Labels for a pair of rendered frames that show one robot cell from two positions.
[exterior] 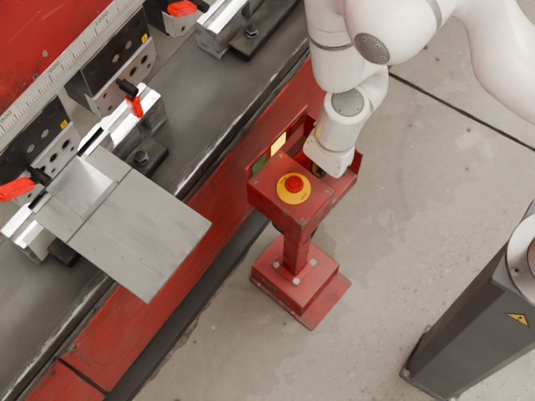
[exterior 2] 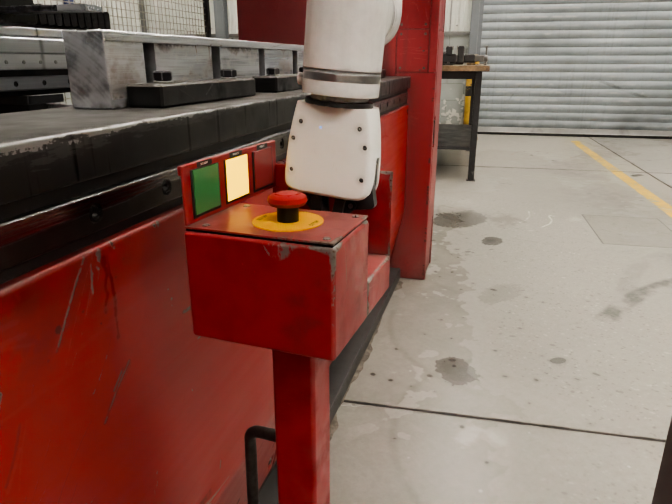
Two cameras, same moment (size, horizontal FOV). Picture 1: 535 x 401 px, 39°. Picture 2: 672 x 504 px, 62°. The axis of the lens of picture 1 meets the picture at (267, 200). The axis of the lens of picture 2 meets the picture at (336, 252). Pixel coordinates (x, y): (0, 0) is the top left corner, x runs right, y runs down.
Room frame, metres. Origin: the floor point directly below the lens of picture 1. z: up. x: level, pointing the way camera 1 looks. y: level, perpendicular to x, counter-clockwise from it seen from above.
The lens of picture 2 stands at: (0.11, 0.09, 0.93)
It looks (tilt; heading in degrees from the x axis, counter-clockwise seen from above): 19 degrees down; 340
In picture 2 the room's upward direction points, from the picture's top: straight up
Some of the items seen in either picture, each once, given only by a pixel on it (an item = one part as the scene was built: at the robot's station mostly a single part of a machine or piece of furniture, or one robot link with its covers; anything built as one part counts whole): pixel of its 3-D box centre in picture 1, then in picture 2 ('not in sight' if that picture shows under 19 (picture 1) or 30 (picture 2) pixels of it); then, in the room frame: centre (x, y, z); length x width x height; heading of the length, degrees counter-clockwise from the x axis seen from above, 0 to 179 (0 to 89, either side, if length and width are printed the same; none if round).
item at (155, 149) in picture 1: (110, 199); not in sight; (0.56, 0.31, 0.89); 0.30 x 0.05 x 0.03; 144
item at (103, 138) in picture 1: (69, 170); not in sight; (0.58, 0.36, 0.98); 0.20 x 0.03 x 0.03; 144
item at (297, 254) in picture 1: (298, 232); (304, 497); (0.67, -0.08, 0.39); 0.05 x 0.05 x 0.54; 49
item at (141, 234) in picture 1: (123, 221); not in sight; (0.48, 0.26, 1.00); 0.26 x 0.18 x 0.01; 54
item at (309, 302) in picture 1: (301, 276); not in sight; (0.65, -0.10, 0.06); 0.25 x 0.20 x 0.12; 49
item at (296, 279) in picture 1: (294, 263); not in sight; (0.67, -0.08, 0.13); 0.10 x 0.10 x 0.01; 49
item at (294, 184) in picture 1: (294, 186); (287, 209); (0.63, -0.06, 0.79); 0.04 x 0.04 x 0.04
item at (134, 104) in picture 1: (130, 99); not in sight; (0.65, 0.23, 1.12); 0.04 x 0.02 x 0.10; 54
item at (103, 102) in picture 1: (103, 54); not in sight; (0.70, 0.27, 1.18); 0.15 x 0.09 x 0.17; 144
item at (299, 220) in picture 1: (303, 176); (298, 235); (0.67, -0.08, 0.75); 0.20 x 0.16 x 0.18; 139
